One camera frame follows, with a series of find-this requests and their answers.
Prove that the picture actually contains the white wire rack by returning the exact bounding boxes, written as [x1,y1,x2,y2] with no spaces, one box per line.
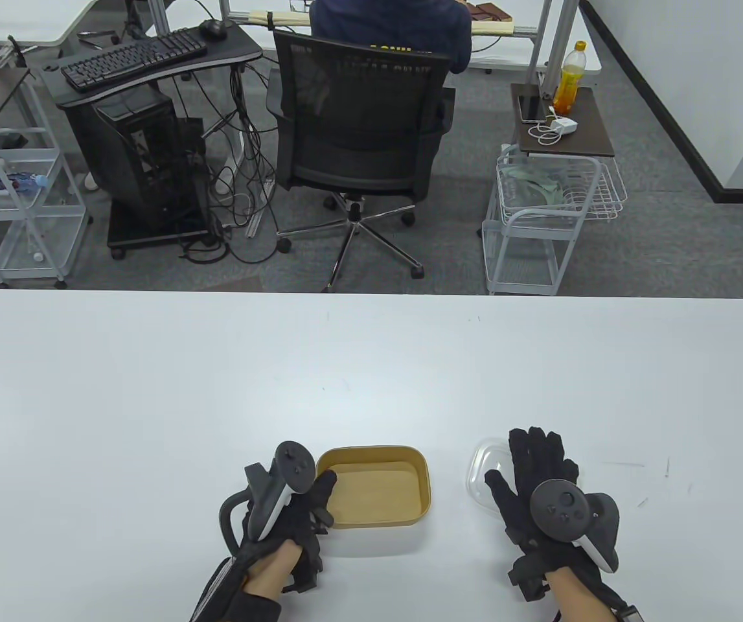
[566,155,628,222]

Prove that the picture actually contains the white desk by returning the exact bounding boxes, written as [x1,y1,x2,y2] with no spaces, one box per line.
[0,0,100,47]

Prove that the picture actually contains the black mesh office chair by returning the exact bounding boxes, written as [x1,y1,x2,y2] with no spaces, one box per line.
[266,29,456,294]

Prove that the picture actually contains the pale green cloth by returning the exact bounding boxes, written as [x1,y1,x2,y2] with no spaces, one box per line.
[499,165,569,208]

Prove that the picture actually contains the person's left hand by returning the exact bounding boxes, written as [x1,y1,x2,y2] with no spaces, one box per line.
[234,469,339,594]

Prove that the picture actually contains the black wrist camera strap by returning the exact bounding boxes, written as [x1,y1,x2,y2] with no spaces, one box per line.
[604,586,644,622]
[190,556,281,622]

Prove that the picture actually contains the white charger with cable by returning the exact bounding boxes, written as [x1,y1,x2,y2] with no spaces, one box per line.
[528,117,579,146]

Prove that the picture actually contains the light wooden plank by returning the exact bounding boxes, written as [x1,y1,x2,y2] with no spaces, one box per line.
[246,8,514,34]

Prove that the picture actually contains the black computer desk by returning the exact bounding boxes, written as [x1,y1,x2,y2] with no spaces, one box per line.
[40,21,264,261]

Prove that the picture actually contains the clear plastic water bottle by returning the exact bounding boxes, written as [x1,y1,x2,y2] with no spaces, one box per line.
[0,172,49,192]

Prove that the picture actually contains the person's left forearm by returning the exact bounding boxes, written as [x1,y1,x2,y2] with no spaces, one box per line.
[244,541,305,600]

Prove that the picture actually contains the person's right hand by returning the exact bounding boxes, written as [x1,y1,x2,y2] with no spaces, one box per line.
[484,427,608,603]

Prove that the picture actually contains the orange drink bottle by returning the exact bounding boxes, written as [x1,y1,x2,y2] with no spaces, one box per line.
[551,40,588,116]

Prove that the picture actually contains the tangle of black cables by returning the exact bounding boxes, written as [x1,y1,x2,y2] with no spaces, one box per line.
[177,65,281,265]

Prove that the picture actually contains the black keyboard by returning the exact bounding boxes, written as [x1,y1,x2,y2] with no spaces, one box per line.
[60,27,209,93]

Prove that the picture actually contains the person's right forearm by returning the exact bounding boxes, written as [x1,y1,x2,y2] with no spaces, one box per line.
[549,567,631,622]

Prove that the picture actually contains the black and white controller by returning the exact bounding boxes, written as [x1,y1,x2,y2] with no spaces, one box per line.
[529,478,621,575]
[218,441,317,553]

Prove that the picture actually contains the black computer tower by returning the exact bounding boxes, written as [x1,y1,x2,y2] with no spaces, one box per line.
[93,87,210,224]

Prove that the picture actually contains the white wire cart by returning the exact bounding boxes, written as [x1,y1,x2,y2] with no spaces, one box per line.
[481,144,602,296]
[0,127,93,290]

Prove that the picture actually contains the dark smartphone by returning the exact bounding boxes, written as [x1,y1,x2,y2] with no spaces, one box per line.
[518,94,550,124]

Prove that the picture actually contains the aluminium frame post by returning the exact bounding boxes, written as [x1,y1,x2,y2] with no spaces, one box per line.
[540,0,580,98]

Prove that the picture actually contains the white workbench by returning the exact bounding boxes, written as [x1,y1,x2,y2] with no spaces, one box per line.
[144,0,603,73]

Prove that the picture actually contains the brown paper takeout box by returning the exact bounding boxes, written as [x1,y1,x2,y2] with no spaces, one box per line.
[315,444,432,529]

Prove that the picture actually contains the clear plastic lid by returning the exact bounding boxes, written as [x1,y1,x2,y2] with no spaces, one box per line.
[466,437,521,519]

